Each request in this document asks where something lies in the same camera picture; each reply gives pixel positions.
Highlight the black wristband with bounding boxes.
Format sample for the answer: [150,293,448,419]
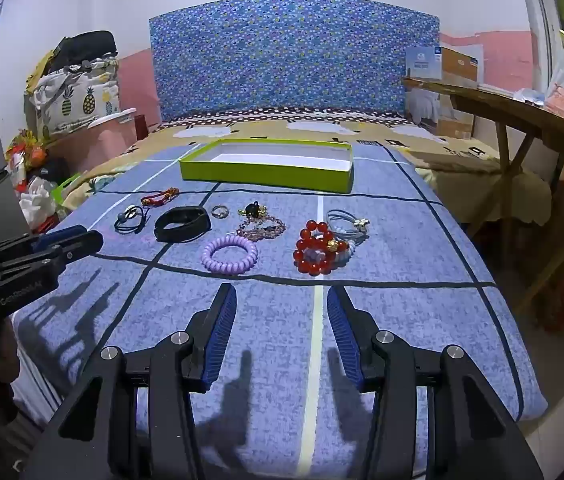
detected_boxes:
[154,206,211,244]

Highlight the blue floral headboard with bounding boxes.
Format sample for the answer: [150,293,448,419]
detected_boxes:
[149,0,440,123]

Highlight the cardboard box with blue label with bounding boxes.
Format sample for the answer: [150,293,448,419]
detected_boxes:
[405,45,486,84]

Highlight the purple spiral hair tie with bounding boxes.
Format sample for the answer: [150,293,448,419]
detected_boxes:
[201,234,259,275]

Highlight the pink plastic tub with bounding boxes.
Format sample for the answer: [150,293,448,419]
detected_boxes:
[46,108,138,173]

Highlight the pineapple print bag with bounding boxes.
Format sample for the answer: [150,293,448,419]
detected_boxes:
[30,57,122,137]

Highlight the orange snack packets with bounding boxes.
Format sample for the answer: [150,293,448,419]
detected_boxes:
[6,129,46,192]

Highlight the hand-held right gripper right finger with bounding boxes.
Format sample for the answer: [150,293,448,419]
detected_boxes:
[326,285,545,480]

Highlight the black hair tie with bead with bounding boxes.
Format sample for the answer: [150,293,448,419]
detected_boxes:
[114,204,153,235]

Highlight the clear plastic packet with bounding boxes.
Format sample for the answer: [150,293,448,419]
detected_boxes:
[512,87,549,107]

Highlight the red string bracelet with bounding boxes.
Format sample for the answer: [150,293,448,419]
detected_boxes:
[140,187,181,209]

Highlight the wooden table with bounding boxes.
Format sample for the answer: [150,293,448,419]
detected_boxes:
[402,77,564,313]

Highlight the green cardboard box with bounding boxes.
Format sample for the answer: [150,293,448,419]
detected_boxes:
[178,138,354,194]

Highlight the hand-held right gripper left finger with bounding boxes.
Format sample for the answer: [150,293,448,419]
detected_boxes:
[24,282,239,480]

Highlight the beige printed bedsheet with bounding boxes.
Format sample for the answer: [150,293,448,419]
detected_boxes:
[62,110,553,227]

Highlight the green paper bag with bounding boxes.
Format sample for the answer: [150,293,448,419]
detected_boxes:
[52,172,83,212]

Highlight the cardboard box with bed picture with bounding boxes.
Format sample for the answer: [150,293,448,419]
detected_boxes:
[404,85,476,141]

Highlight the brown bead chain bracelet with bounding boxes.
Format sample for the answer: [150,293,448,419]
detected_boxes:
[234,215,287,241]

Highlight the red bead bracelet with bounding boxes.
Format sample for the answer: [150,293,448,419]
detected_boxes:
[293,220,351,277]

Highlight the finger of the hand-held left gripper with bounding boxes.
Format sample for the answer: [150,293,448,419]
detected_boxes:
[0,231,105,282]
[0,224,89,267]

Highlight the blue plaid blanket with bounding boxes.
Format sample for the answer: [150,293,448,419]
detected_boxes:
[9,142,549,480]

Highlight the black bag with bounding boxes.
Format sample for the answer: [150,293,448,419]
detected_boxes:
[52,30,118,74]

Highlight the white plastic bag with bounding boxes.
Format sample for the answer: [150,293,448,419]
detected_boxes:
[18,176,60,227]

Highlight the grey hair tie with flower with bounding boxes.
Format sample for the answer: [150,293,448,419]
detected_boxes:
[326,209,371,237]

